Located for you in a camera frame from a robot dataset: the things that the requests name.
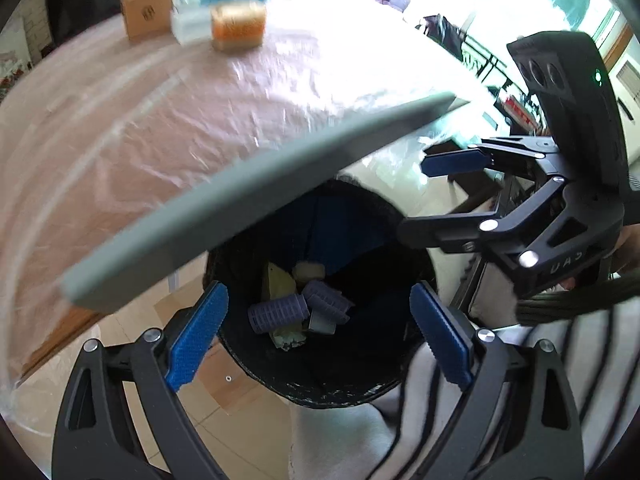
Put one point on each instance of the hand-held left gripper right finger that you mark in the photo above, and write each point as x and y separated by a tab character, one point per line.
442	332

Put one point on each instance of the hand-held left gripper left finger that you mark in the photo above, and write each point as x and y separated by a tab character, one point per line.
197	335

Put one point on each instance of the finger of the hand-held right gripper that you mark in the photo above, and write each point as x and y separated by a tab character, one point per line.
455	162
450	232

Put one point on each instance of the purple hair roller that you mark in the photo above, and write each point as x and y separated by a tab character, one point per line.
327	300
277	312

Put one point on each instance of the pale green paper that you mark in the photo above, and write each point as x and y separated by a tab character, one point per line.
287	337

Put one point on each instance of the yellow paper scrap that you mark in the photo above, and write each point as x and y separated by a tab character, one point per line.
277	282

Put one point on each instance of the small grey scrap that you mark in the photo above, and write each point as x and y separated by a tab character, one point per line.
322	324

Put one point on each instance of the black trash bin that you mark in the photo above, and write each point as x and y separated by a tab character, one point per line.
325	375

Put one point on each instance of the beige foam roller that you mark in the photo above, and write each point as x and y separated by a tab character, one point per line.
308	271

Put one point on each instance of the person's right hand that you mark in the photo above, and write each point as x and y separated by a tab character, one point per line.
625	247

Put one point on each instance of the black chair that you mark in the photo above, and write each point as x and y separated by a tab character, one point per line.
450	37

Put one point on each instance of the person's striped white clothing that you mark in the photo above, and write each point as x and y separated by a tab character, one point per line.
615	360

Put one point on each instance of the printed yellow brown box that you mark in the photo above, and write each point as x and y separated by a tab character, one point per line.
237	27

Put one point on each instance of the clear plastic box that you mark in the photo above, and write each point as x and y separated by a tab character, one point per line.
190	20

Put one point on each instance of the red flower painting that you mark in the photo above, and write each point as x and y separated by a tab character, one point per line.
10	67

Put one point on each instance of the plain brown cardboard box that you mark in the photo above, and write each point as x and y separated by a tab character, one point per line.
147	10

